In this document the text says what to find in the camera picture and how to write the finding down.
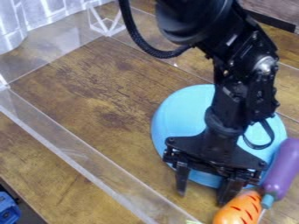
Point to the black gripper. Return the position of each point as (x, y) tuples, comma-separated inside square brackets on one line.
[(212, 153)]

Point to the orange toy carrot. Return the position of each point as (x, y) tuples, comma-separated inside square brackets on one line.
[(242, 210)]

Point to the purple toy eggplant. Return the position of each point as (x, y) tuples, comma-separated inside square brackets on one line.
[(282, 173)]

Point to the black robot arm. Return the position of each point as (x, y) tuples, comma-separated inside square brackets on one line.
[(216, 26)]

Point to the blue round plate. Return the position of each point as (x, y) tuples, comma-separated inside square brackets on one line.
[(179, 116)]

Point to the blue object at corner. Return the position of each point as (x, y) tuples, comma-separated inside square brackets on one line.
[(10, 211)]

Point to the dark baseboard strip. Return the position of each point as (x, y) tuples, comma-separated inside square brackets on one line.
[(273, 21)]

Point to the white curtain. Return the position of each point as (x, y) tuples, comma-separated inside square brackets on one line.
[(26, 15)]

